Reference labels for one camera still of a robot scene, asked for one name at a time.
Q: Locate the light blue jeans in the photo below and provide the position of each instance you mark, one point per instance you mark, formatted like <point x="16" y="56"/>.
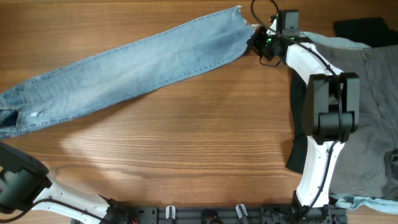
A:
<point x="119" y="74"/>

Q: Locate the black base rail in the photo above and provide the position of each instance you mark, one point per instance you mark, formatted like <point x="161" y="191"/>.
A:
<point x="202" y="214"/>

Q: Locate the dark garment at back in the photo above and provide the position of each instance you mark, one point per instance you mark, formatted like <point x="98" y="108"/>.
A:
<point x="372" y="31"/>

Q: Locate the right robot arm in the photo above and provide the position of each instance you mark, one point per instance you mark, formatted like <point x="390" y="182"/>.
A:
<point x="330" y="114"/>

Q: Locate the light blue shirt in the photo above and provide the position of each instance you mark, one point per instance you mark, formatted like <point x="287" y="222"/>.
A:
<point x="367" y="202"/>

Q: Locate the black garment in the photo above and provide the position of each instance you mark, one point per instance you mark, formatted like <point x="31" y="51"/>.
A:
<point x="296" y="161"/>

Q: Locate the grey trousers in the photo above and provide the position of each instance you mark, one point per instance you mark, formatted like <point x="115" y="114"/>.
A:
<point x="373" y="124"/>

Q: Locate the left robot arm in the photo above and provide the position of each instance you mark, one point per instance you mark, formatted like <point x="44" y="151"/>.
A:
<point x="26" y="186"/>

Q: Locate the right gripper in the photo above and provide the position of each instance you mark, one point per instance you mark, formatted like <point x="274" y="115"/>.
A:
<point x="254" y="42"/>

